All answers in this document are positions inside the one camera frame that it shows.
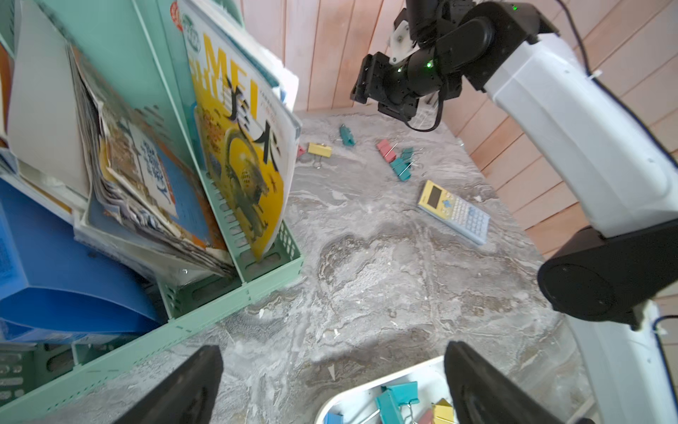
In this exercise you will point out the stack of magazines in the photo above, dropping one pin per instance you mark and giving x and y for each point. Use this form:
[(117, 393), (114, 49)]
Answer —
[(92, 121)]

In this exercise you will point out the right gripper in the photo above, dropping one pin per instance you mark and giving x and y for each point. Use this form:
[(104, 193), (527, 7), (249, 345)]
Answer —
[(397, 88)]

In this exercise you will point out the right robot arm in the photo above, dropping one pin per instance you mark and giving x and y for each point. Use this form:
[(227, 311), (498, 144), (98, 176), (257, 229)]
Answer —
[(605, 278)]

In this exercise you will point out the blue file folder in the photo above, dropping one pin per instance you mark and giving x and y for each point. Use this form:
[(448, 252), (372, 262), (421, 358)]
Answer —
[(55, 290)]

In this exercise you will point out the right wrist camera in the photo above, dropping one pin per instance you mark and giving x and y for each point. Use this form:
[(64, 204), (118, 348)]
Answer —
[(400, 43)]

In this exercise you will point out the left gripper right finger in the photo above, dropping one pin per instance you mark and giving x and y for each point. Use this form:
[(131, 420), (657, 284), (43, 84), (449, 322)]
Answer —
[(482, 394)]

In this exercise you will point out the teal binder clip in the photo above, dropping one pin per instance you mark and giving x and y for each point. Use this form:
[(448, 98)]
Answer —
[(347, 136), (393, 398), (403, 161)]

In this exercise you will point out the green file organizer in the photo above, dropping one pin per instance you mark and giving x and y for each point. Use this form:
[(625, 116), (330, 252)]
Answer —
[(212, 297)]

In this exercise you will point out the yellow blue calculator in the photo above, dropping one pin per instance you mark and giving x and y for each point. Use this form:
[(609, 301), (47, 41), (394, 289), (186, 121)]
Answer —
[(457, 213)]

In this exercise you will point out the yellow binder clip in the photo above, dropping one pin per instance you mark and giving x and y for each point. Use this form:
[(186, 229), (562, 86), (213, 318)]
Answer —
[(319, 152)]

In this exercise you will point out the yellow art book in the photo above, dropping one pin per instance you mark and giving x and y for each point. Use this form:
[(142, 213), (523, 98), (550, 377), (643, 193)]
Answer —
[(249, 134)]

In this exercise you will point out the white plastic storage box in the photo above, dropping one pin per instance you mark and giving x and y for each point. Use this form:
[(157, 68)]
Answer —
[(418, 394)]

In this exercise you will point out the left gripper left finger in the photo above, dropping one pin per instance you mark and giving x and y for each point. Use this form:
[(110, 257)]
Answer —
[(188, 395)]

